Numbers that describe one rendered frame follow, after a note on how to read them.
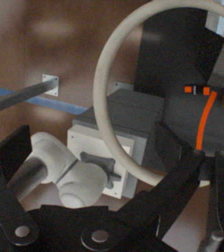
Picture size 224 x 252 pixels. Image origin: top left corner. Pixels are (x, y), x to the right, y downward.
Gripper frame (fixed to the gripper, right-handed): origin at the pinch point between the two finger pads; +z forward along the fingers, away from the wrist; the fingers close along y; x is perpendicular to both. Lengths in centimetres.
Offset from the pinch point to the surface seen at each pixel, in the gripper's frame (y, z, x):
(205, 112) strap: 81, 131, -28
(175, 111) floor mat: 58, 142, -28
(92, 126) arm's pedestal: -6, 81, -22
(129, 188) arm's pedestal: 13, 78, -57
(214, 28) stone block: 46, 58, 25
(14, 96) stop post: -71, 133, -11
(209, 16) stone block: 45, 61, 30
